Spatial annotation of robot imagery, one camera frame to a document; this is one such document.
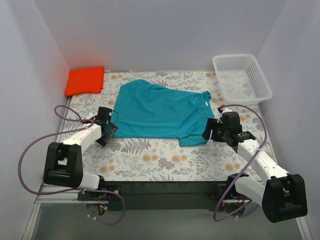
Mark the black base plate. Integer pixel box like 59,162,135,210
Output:
76,181,253,212

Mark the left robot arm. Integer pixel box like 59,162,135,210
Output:
43,120,118,200

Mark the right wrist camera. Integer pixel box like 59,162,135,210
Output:
219,107,243,133

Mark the teal t shirt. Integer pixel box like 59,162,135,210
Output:
111,79,214,147

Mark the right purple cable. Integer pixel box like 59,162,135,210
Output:
212,103,268,223

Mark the folded orange t shirt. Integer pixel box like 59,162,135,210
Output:
64,66,105,97

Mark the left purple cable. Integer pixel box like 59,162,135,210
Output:
19,104,127,226

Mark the white plastic basket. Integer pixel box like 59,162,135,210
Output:
212,54,273,106

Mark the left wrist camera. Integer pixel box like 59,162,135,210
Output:
95,106,113,122

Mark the floral patterned table mat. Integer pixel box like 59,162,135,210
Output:
55,71,279,182

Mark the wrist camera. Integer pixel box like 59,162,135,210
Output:
95,106,113,122
219,107,243,133

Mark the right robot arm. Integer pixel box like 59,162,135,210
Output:
202,118,308,223

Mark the aluminium frame rail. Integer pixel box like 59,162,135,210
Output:
34,183,83,205

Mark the purple cable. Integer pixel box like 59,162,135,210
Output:
212,103,268,223
19,104,127,226

